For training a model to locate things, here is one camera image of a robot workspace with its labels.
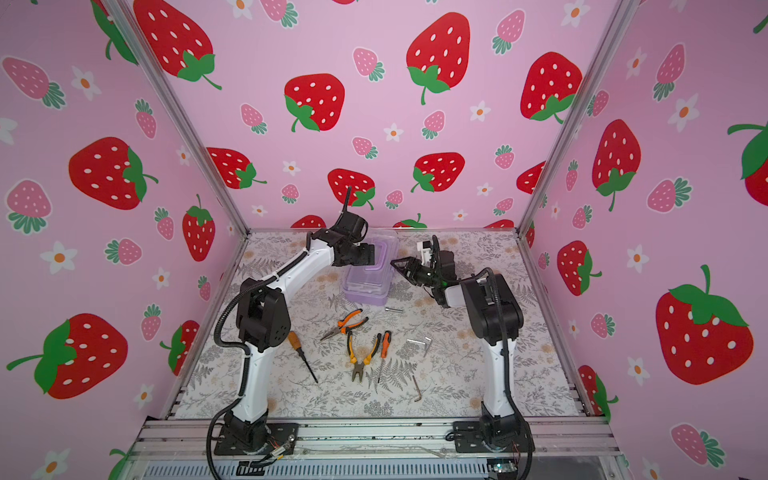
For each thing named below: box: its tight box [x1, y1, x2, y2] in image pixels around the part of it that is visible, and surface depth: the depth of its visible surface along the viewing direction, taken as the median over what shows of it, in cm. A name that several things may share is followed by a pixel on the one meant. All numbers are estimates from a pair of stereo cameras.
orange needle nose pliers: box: [320, 308, 369, 342], surface depth 95 cm
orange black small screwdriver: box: [377, 330, 392, 383], surface depth 91 cm
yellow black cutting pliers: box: [347, 331, 382, 383], surface depth 88 cm
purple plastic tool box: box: [342, 227, 399, 306], surface depth 97 cm
